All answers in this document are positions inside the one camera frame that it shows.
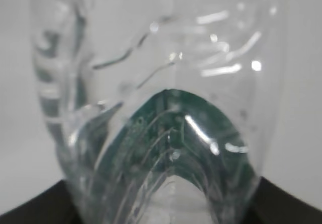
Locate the clear green-label water bottle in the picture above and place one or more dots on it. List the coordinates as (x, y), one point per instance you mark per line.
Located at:
(161, 110)

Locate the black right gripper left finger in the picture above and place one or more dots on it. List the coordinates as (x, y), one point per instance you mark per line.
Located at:
(52, 206)

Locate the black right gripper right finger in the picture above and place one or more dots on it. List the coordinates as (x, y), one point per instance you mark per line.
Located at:
(273, 205)

